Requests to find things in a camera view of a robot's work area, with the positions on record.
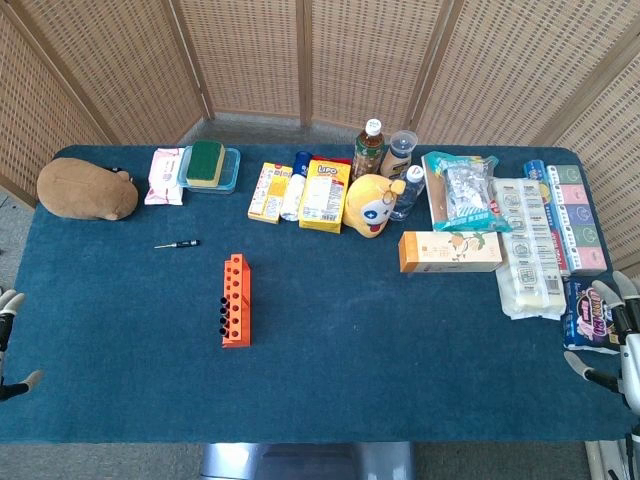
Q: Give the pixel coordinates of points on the clear blue-rimmed plastic container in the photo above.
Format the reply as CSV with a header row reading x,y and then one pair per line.
x,y
231,170

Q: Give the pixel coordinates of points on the brown tea bottle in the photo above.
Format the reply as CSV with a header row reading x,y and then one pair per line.
x,y
367,155

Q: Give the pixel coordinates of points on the yellow Lipo snack bag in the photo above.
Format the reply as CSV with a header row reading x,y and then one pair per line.
x,y
322,195

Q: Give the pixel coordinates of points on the clear jar with lid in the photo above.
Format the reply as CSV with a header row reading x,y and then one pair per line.
x,y
397,160

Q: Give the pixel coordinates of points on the yellow cartoon plush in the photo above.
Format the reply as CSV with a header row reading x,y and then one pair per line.
x,y
367,207

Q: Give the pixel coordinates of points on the flat wooden teal-edged box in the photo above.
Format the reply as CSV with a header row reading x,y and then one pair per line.
x,y
431,195

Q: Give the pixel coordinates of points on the yellow green sponge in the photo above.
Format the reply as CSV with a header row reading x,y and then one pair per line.
x,y
205,162

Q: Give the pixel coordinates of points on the blue table cloth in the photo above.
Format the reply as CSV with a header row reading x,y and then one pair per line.
x,y
350,325

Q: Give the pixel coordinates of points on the white metal frame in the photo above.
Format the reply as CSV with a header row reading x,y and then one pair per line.
x,y
597,462

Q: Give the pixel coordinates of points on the long white plastic packet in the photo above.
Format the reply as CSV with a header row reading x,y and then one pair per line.
x,y
530,260

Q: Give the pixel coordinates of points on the clear water bottle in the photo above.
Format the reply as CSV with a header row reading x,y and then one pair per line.
x,y
407,195

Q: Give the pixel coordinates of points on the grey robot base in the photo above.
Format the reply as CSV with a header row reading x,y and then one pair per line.
x,y
305,462

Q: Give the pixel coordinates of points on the orange cream carton box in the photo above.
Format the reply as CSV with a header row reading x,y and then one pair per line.
x,y
450,252

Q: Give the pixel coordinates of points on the white tube with blue cap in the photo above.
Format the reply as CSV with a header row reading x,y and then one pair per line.
x,y
295,195

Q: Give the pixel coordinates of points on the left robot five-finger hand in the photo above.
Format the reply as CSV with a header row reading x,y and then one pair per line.
x,y
6,310

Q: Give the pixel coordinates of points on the orange tube rack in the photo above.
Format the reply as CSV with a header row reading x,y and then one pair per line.
x,y
239,300

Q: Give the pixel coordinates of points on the teal clear snack bag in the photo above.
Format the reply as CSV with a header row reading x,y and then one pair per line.
x,y
465,195

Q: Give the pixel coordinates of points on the pink wet wipes pack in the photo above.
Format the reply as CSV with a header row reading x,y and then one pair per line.
x,y
164,180

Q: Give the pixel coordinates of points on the small yellow cardboard box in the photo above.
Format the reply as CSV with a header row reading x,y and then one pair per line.
x,y
267,192

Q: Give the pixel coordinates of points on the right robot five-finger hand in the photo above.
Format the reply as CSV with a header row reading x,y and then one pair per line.
x,y
631,350

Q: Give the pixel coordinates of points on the pastel multicolour tissue pack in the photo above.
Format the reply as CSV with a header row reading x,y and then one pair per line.
x,y
580,220

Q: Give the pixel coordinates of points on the purple blue pad pack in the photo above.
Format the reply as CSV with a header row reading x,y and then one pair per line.
x,y
585,325

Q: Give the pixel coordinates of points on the brown capybara plush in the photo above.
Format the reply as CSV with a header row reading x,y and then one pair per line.
x,y
85,190

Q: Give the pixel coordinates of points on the wicker folding screen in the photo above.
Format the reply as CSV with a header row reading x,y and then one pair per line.
x,y
250,50

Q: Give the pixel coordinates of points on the blue roll pack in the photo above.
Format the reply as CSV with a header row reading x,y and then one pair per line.
x,y
537,172

